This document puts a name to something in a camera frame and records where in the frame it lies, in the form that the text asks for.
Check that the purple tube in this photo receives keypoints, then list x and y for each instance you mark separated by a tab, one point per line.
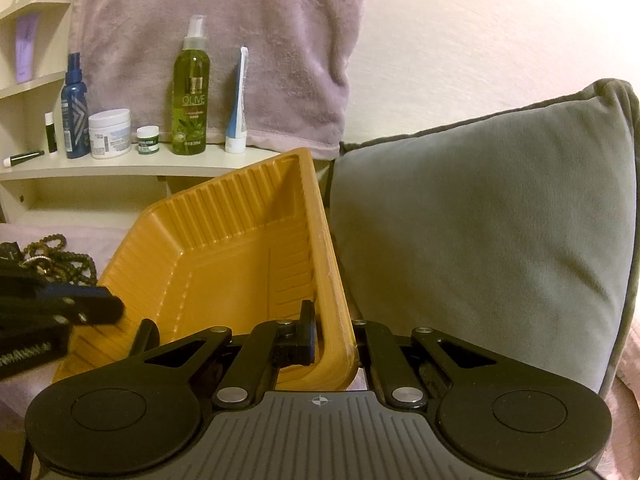
26	50

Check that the blue spray bottle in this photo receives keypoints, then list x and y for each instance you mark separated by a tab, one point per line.
75	115

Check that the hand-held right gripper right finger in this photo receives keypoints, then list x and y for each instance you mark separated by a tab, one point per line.
372	341

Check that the yellow plastic tray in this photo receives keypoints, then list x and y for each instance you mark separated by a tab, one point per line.
225	270

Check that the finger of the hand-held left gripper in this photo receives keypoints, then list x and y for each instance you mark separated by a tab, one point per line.
95	307
35	327

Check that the white and green stick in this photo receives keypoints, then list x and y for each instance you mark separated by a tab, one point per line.
51	135

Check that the small green jar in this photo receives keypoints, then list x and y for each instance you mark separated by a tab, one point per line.
148	142

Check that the cream shelf unit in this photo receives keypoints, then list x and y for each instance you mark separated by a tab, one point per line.
125	166

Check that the green spray bottle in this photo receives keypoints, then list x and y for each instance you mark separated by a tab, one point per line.
190	100

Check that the pink towel mat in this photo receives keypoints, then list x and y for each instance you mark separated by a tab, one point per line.
111	246

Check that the dark green tube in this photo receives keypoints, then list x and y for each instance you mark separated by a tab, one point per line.
25	158

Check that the hanging mauve towel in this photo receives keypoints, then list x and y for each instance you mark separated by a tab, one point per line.
250	35

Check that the white and blue tube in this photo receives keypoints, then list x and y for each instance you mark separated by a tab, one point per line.
236	110

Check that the white cream jar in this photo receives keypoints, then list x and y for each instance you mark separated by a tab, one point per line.
110	135

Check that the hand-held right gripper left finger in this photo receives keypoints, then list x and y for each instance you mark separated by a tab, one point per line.
308	332

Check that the grey pillow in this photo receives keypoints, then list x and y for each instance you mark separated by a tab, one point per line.
475	235

